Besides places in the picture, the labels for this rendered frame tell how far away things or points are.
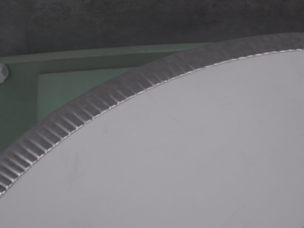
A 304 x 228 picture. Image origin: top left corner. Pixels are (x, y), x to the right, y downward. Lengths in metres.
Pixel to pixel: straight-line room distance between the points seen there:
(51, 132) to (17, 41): 0.38
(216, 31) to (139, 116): 0.40
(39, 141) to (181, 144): 0.16
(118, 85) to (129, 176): 0.14
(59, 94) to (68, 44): 0.09
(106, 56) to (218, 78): 0.33
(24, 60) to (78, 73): 0.10
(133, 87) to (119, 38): 0.32
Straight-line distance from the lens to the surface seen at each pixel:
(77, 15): 1.02
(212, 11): 1.05
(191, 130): 0.70
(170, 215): 0.63
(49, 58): 1.05
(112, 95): 0.74
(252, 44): 0.83
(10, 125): 1.16
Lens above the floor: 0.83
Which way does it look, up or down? 44 degrees down
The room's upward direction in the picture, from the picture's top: 170 degrees clockwise
